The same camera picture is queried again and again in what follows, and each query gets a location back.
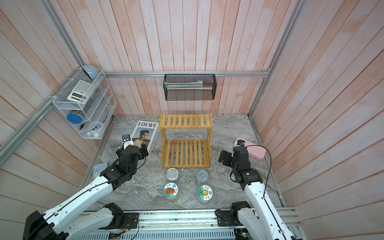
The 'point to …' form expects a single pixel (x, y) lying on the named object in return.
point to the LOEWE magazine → (145, 132)
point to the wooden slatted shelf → (185, 140)
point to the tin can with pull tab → (202, 177)
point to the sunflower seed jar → (204, 194)
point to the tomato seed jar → (170, 191)
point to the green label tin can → (172, 175)
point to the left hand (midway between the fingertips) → (136, 146)
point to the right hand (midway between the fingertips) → (228, 152)
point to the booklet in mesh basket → (199, 83)
